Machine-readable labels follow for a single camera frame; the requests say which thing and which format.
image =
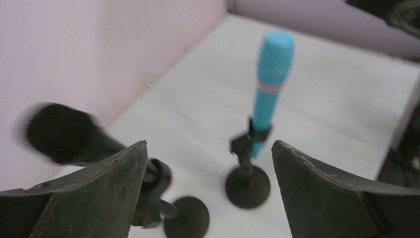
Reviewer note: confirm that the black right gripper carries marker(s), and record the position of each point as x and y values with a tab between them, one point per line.
399	14

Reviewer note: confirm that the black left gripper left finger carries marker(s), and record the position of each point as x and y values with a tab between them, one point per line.
97	201

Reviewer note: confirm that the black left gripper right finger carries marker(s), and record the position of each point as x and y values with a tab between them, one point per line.
323	201

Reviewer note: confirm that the black microphone stand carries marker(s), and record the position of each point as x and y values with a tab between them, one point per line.
248	186
187	217

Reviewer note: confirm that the black microphone orange tip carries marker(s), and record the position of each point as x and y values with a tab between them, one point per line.
67	136

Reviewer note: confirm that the blue microphone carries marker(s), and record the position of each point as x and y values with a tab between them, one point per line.
273	66

